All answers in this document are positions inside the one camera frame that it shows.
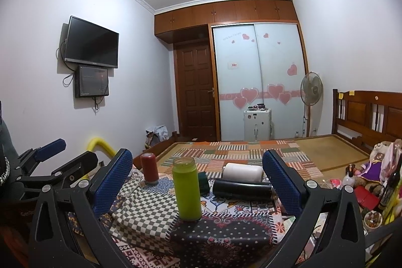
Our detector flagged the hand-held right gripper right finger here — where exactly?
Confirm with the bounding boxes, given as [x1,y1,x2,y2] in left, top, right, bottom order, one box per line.
[262,149,376,268]

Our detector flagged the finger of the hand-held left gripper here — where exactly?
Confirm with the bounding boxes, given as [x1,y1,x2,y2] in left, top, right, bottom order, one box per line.
[41,151,99,191]
[16,139,67,176]

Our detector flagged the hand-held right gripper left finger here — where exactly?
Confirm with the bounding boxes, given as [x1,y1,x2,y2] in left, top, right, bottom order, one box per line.
[28,148,139,268]

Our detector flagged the white cup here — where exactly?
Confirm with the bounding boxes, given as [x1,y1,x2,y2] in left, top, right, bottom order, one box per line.
[222,163,264,183]

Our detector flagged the red cup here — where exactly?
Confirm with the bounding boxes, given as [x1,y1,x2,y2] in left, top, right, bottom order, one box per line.
[140,152,160,186]

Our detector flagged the black cup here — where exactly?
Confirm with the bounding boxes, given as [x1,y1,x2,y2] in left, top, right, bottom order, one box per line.
[212,179,273,201]

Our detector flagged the green cup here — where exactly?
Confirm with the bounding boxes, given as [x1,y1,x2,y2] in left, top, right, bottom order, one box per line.
[172,156,203,222]

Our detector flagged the yellow foam pipe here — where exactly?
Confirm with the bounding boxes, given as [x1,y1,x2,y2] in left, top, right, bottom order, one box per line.
[87,137,115,159]

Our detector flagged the checkered cloth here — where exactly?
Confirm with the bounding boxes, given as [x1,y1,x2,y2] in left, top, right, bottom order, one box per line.
[109,175,202,241]

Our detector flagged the patchwork blanket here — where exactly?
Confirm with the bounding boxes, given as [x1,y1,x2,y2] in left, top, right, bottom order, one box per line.
[160,139,325,181]

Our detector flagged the woven bed mat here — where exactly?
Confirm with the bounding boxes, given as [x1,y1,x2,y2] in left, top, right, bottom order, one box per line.
[156,134,370,178]

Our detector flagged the small white cabinet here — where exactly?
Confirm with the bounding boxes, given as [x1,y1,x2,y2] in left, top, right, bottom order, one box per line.
[243,109,272,142]

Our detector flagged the pile of clothes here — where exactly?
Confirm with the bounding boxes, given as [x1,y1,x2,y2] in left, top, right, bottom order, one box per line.
[145,125,170,147]

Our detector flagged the white pump bottle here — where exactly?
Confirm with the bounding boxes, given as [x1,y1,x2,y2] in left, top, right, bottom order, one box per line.
[342,164,357,191]

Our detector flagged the patterned tablecloth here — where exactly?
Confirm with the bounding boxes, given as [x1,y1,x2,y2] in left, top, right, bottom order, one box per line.
[67,170,315,268]

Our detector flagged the red box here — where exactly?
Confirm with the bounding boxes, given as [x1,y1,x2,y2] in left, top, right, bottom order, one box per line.
[354,185,383,209]

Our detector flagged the small bowl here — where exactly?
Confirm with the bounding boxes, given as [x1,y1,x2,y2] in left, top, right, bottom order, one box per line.
[363,210,384,230]

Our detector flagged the standing fan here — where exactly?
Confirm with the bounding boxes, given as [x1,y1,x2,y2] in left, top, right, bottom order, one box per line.
[299,71,325,137]

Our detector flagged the stuffed toy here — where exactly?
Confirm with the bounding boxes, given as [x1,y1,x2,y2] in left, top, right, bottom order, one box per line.
[358,140,402,188]

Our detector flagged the dark glass bottle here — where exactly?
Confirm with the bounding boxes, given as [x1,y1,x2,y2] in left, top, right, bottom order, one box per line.
[381,155,402,212]

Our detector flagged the heart-print sliding wardrobe doors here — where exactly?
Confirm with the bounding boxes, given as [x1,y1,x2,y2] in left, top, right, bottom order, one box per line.
[209,22,310,142]

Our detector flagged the brown wooden door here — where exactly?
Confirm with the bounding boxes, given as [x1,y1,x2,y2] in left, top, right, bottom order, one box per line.
[174,42,218,140]

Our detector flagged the wooden overhead cabinet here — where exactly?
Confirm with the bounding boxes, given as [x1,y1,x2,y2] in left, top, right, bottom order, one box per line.
[154,0,299,44]

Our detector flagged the black television cable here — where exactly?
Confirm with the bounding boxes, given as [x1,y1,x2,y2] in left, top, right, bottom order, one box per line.
[56,39,76,88]

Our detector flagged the black wall box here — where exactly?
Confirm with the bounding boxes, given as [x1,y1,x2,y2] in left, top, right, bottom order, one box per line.
[74,65,110,98]

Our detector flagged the wooden bed frame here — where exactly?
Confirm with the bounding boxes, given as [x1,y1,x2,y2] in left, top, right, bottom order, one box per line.
[133,89,402,169]

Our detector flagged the wall-mounted television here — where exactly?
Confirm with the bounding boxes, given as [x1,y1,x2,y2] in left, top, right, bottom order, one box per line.
[59,16,120,69]

